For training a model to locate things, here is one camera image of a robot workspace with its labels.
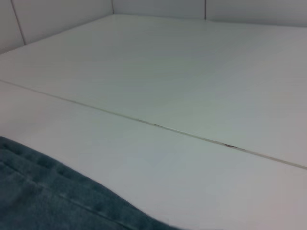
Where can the blue denim shorts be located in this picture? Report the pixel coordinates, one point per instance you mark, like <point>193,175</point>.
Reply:
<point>36,191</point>

